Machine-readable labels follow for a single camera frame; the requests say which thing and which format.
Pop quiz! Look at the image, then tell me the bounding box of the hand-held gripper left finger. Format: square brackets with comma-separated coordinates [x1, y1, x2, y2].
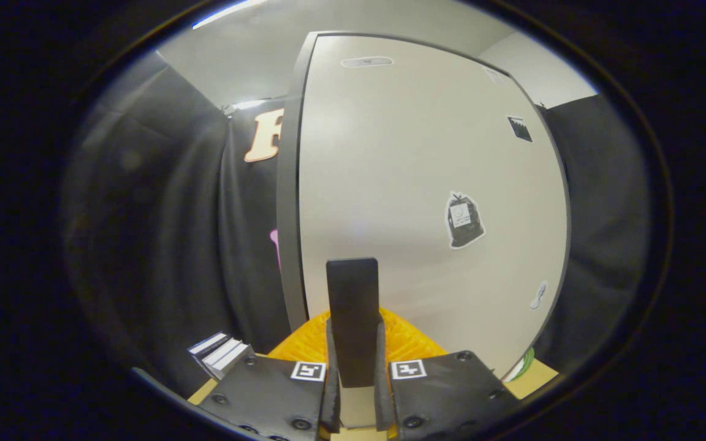
[197, 309, 341, 441]

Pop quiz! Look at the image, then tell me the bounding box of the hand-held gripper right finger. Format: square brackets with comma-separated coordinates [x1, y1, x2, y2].
[374, 306, 522, 441]

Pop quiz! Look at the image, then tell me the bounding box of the black cabinet door handle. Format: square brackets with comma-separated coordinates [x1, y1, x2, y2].
[327, 257, 380, 388]

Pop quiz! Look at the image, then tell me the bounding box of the grey shoe cabinet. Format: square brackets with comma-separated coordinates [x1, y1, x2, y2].
[276, 31, 329, 334]

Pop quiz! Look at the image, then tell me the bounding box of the white shoe cabinet door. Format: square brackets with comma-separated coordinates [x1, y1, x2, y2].
[298, 34, 571, 380]

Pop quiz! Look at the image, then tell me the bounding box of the grey portrait cover book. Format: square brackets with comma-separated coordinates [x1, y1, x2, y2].
[203, 339, 254, 380]

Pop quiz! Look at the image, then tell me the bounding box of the green striped object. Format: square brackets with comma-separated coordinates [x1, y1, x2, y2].
[503, 347, 536, 382]

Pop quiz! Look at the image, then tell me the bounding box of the dark blue book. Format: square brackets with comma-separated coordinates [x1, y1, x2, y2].
[188, 332, 231, 363]

